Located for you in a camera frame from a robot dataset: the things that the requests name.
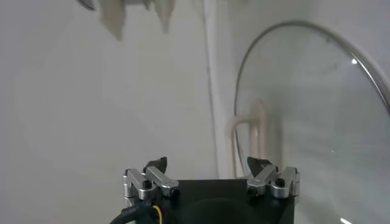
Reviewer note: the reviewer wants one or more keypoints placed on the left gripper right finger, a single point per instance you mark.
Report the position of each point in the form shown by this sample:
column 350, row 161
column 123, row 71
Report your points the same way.
column 274, row 182

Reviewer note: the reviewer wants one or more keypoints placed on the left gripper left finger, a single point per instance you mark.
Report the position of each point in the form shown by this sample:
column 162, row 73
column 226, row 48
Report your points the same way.
column 158, row 182

